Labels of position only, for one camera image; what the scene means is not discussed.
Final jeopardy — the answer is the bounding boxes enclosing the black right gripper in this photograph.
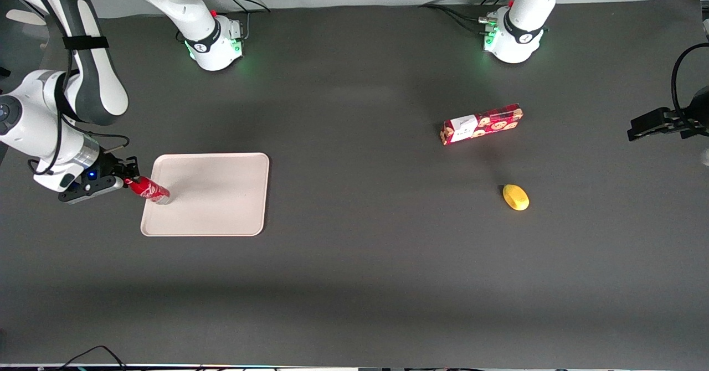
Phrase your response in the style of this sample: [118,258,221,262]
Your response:
[81,152,140,190]

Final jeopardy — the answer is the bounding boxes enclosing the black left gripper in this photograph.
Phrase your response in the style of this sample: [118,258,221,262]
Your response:
[626,85,709,142]

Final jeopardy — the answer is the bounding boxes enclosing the red coke bottle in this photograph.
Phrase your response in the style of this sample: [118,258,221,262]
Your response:
[126,176,172,205]

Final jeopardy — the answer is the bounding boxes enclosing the beige plastic tray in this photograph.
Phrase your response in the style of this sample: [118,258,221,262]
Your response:
[140,152,270,237]

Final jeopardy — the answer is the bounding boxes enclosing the yellow lemon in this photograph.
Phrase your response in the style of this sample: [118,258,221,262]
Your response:
[502,184,530,212]

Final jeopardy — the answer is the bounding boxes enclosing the red cookie box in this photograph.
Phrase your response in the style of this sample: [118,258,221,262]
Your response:
[440,103,524,146]

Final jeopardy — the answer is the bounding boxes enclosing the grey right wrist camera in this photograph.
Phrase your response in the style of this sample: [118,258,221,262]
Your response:
[58,176,125,205]

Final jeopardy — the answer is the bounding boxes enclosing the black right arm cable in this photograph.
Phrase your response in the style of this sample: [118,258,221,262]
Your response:
[21,0,131,176]

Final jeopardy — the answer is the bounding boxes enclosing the black looped gripper cable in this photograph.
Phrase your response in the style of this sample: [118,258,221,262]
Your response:
[671,42,709,118]

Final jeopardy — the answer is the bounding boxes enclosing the black table edge cable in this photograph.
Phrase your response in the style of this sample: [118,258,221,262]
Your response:
[54,345,129,371]

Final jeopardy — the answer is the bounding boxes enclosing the black right base cables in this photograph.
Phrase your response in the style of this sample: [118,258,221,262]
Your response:
[209,0,272,42]

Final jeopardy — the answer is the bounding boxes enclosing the black base cables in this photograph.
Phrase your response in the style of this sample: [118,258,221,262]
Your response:
[209,0,272,42]
[418,0,515,35]

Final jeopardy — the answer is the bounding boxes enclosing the black left base cables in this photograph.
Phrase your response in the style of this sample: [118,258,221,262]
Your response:
[418,0,515,35]

